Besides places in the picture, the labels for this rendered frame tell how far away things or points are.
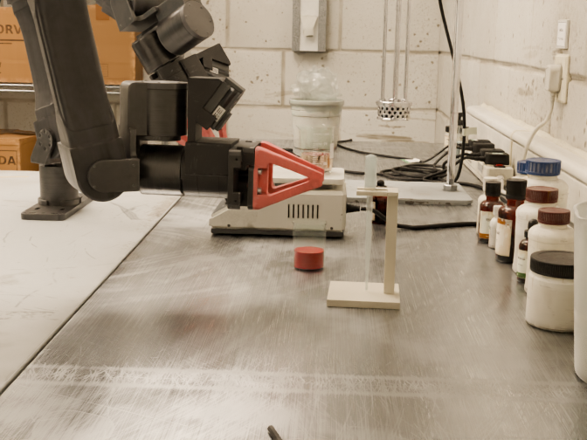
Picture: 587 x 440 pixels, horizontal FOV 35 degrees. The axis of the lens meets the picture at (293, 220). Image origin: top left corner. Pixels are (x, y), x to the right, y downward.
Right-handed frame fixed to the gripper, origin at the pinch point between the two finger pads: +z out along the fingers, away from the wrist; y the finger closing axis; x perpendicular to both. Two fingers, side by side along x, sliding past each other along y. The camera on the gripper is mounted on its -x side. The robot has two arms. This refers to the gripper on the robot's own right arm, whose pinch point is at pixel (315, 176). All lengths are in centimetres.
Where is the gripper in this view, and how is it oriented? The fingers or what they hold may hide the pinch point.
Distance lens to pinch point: 104.7
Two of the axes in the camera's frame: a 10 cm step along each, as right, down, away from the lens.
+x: -0.4, 9.8, 1.9
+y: 0.8, -1.9, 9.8
